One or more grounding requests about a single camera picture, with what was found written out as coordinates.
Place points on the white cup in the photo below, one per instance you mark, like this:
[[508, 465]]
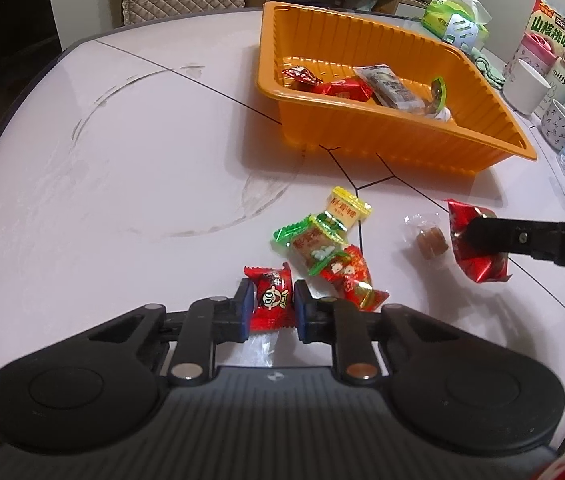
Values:
[[525, 87]]

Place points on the red candy white print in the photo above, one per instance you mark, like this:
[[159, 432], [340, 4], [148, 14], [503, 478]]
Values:
[[270, 302]]

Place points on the pink lidded bottle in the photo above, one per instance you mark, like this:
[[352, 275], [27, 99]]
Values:
[[535, 52]]

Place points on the green candy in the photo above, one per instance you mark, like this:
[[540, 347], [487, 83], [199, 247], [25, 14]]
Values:
[[312, 245]]

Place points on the red foil twisted candy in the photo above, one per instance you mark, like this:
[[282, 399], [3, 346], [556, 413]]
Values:
[[300, 77]]

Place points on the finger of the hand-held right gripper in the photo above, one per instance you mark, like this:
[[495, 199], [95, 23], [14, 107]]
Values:
[[512, 237]]

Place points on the patterned paper cup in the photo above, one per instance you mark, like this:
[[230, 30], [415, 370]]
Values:
[[560, 125]]

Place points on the clear brown candy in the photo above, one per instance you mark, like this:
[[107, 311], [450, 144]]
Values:
[[430, 242]]

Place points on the green cloth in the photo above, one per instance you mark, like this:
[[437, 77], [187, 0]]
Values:
[[490, 70]]

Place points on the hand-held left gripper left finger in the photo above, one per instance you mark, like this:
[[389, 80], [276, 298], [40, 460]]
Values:
[[247, 306]]

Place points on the red patterned candy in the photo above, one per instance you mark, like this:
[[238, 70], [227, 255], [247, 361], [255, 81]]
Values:
[[352, 275]]

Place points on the yellow candy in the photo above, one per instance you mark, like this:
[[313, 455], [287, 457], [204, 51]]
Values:
[[347, 210]]

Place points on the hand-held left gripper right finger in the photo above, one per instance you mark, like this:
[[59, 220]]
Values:
[[300, 307]]

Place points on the orange plastic tray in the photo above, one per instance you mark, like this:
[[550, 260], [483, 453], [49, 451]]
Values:
[[312, 125]]

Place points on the plain red snack packet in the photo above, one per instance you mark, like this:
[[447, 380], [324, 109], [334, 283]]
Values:
[[342, 89]]

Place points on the green tissue pack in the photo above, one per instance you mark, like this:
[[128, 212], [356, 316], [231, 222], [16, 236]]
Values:
[[442, 12]]

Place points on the clear pack dark snack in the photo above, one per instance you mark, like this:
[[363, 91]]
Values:
[[392, 89]]

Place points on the green snack bag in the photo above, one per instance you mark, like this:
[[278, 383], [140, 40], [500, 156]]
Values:
[[557, 22]]

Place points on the torn silver pouch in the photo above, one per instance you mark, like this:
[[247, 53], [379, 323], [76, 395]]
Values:
[[440, 102]]

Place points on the grey phone stand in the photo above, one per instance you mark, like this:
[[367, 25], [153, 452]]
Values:
[[460, 34]]

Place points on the large red foil packet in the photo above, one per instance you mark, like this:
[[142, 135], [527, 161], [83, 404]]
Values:
[[480, 262]]

